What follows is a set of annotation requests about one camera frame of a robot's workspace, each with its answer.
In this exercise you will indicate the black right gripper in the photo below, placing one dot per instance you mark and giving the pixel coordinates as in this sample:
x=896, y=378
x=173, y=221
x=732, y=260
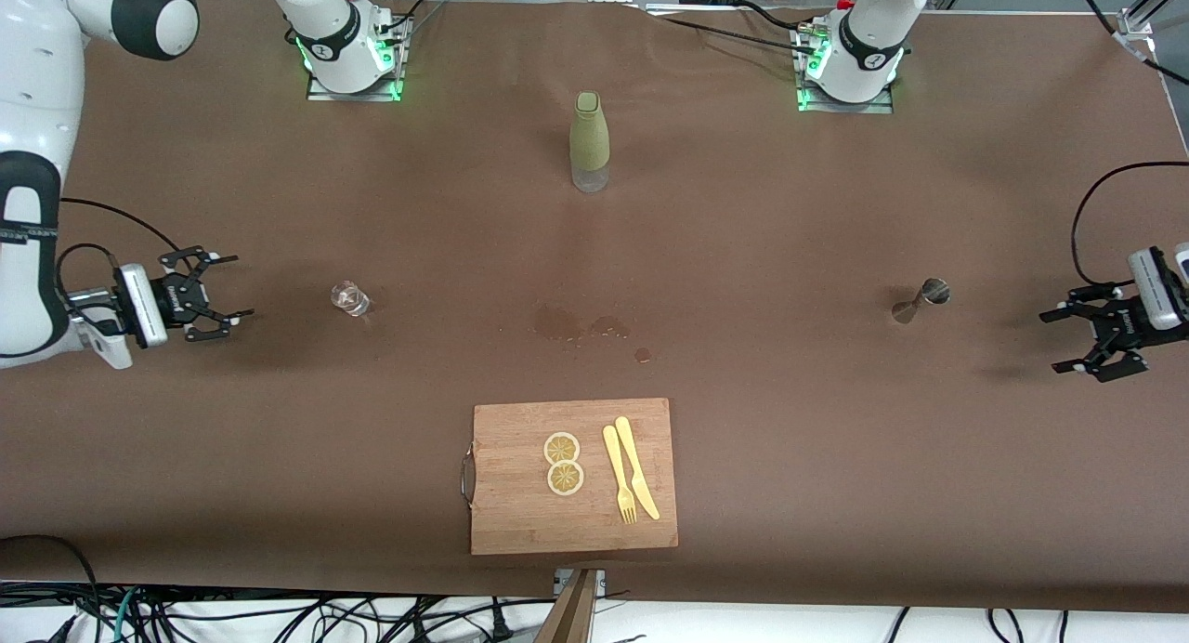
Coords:
x=176, y=301

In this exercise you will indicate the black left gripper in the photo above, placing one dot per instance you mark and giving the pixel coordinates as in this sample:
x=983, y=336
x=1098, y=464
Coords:
x=1121, y=324

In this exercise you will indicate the clear glass shaker cup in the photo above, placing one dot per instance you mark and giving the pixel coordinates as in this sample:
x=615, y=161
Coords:
x=350, y=298

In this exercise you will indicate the steel jigger measuring cup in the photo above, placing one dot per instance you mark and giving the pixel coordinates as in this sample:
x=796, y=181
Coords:
x=934, y=292

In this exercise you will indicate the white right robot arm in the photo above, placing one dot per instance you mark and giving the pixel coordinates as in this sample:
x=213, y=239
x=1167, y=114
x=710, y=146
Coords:
x=37, y=85

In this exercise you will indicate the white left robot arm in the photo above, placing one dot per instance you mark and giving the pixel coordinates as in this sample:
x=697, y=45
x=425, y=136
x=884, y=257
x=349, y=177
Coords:
x=864, y=39

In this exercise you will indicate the aluminium corner profile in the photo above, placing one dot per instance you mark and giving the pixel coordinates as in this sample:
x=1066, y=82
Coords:
x=1138, y=22

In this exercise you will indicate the wooden cutting board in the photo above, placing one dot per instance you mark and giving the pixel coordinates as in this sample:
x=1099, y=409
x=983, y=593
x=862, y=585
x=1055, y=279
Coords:
x=520, y=513

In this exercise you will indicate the yellow lemon slice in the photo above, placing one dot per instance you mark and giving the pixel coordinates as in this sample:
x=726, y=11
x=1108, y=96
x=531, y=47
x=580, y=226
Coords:
x=561, y=448
x=565, y=478

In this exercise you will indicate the green sleeved glass bottle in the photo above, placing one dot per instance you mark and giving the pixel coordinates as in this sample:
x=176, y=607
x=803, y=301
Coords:
x=589, y=141

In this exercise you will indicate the yellow plastic fork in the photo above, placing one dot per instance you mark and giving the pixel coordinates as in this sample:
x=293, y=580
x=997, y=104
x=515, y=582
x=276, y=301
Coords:
x=617, y=471

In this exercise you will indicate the yellow plastic knife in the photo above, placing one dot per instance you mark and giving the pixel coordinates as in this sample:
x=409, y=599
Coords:
x=632, y=457

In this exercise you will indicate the small metal bracket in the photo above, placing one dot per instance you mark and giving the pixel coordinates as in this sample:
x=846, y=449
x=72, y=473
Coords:
x=600, y=583

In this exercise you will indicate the wooden post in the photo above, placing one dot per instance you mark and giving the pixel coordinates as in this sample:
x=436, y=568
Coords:
x=571, y=620

